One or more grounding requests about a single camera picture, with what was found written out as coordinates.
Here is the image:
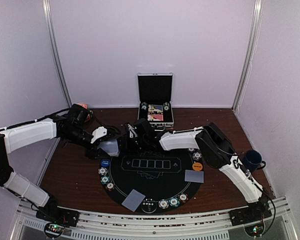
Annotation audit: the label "orange chips seat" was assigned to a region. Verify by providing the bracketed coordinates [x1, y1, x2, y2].
[105, 182, 115, 191]
[178, 193, 189, 203]

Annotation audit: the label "blue card seat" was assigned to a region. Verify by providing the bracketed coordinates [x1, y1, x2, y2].
[121, 189, 146, 212]
[184, 169, 204, 184]

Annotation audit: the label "blue card box in case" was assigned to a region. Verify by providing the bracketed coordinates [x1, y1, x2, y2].
[148, 104, 163, 113]

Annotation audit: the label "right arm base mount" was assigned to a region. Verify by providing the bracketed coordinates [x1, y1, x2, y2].
[228, 198, 272, 226]

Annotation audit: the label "right chip stack in case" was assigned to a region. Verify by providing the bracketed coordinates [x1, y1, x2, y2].
[163, 102, 171, 111]

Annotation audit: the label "orange big blind button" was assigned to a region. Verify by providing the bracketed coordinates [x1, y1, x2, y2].
[192, 162, 203, 172]

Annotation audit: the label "blue small blind button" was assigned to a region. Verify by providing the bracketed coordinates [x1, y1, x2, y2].
[100, 159, 111, 168]

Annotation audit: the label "green chips front seat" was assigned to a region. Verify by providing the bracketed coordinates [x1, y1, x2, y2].
[168, 197, 180, 208]

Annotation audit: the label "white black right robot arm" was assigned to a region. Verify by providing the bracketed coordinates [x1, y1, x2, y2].
[124, 118, 271, 221]

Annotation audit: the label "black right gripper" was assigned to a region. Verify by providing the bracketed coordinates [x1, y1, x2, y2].
[114, 134, 148, 153]

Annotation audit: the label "red floral plate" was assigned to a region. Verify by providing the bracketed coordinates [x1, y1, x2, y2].
[85, 109, 93, 122]

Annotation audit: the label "blue white chips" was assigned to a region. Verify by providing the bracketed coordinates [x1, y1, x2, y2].
[98, 167, 108, 176]
[192, 152, 202, 161]
[158, 199, 169, 209]

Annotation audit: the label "red card box in case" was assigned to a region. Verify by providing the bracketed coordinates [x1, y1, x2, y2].
[147, 114, 164, 122]

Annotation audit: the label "chip stack in case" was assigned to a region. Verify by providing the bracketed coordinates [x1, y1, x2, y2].
[140, 102, 148, 111]
[163, 102, 171, 111]

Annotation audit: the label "dark blue mug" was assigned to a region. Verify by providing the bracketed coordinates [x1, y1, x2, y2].
[242, 149, 266, 173]

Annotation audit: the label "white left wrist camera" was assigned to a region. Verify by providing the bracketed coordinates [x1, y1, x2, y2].
[90, 126, 108, 144]

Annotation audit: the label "left chip stack in case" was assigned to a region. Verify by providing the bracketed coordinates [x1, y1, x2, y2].
[140, 102, 148, 111]

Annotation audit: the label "orange chips front seat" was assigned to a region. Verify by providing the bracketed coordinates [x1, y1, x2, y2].
[178, 193, 189, 203]

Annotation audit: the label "blue card front seat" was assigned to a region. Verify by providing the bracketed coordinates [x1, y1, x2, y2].
[121, 189, 146, 212]

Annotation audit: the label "grey blue card deck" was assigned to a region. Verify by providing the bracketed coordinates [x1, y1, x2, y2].
[98, 139, 120, 157]

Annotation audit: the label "red white patterned bowl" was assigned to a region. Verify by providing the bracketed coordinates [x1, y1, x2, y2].
[78, 103, 88, 109]

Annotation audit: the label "round black poker mat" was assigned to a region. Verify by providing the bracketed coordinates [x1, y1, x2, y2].
[101, 149, 203, 214]

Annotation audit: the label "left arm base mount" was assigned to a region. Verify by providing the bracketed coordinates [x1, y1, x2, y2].
[28, 193, 80, 227]

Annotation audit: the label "clear round dealer button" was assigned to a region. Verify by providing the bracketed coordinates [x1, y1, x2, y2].
[141, 198, 157, 214]

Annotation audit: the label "blue white chips front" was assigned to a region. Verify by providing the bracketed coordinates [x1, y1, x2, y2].
[158, 199, 169, 209]

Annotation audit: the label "aluminium poker case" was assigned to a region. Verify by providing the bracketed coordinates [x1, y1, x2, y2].
[137, 73, 174, 131]

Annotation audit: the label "aluminium front rail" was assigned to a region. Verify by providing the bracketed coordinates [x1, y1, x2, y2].
[8, 197, 300, 240]

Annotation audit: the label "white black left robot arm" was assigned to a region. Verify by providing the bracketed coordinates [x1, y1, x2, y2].
[0, 104, 121, 222]

